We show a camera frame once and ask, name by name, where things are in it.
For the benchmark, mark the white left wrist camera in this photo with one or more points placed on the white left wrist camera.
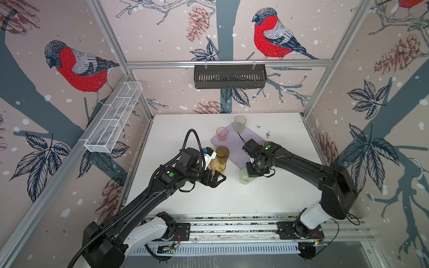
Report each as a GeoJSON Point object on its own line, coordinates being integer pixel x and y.
{"type": "Point", "coordinates": [209, 155]}

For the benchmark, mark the black wire wall basket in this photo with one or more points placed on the black wire wall basket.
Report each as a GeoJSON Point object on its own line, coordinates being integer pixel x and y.
{"type": "Point", "coordinates": [243, 76]}

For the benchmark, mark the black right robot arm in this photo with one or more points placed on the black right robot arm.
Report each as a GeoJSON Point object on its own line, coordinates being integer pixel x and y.
{"type": "Point", "coordinates": [338, 192]}

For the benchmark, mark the white mesh wall basket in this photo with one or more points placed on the white mesh wall basket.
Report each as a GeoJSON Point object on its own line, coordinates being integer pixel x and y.
{"type": "Point", "coordinates": [109, 128]}

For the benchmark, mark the aluminium rail frame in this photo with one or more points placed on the aluminium rail frame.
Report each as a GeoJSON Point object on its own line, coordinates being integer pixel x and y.
{"type": "Point", "coordinates": [235, 228]}

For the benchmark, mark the pale green small glass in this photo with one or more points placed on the pale green small glass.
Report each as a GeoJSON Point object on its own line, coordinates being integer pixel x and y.
{"type": "Point", "coordinates": [244, 177]}

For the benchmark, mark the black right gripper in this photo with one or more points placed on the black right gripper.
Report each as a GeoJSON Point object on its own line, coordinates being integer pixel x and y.
{"type": "Point", "coordinates": [251, 172]}

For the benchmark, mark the dark brown glass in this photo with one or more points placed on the dark brown glass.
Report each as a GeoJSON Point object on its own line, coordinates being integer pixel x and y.
{"type": "Point", "coordinates": [222, 153]}

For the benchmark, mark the yellow amber glass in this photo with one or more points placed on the yellow amber glass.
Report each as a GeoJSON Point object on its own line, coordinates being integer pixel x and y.
{"type": "Point", "coordinates": [218, 165]}

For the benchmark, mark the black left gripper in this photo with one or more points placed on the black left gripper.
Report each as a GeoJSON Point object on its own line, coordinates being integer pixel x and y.
{"type": "Point", "coordinates": [214, 182]}

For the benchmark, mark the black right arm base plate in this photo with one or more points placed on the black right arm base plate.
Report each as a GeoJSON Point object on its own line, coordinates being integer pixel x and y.
{"type": "Point", "coordinates": [293, 231]}

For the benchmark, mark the lilac plastic tray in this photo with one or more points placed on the lilac plastic tray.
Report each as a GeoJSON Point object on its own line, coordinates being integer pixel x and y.
{"type": "Point", "coordinates": [234, 144]}

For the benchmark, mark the pale green tall glass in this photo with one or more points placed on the pale green tall glass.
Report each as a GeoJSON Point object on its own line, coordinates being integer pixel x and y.
{"type": "Point", "coordinates": [239, 124]}

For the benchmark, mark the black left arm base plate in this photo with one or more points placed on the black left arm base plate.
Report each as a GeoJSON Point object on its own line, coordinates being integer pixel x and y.
{"type": "Point", "coordinates": [177, 232]}

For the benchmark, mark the rose pink glass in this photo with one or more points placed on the rose pink glass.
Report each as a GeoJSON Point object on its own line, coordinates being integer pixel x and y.
{"type": "Point", "coordinates": [222, 134]}

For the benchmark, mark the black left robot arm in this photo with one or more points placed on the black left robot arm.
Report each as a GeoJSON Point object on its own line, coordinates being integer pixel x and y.
{"type": "Point", "coordinates": [108, 244]}

